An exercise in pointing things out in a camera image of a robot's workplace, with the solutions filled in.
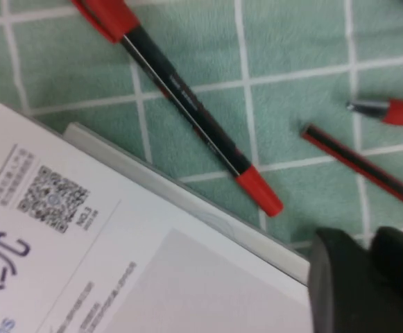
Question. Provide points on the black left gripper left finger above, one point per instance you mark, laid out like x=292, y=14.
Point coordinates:
x=336, y=284

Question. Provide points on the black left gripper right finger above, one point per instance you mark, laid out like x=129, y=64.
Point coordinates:
x=402, y=277

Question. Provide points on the red and black pen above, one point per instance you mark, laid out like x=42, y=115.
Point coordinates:
x=187, y=100

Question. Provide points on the red gel pen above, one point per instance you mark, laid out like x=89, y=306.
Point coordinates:
x=402, y=112

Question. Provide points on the dark red pencil with eraser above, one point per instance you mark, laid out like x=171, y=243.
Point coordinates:
x=360, y=166

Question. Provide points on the magazine with man on cover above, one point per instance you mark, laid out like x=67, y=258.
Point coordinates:
x=118, y=260

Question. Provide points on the green checked tablecloth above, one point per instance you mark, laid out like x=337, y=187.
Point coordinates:
x=83, y=62

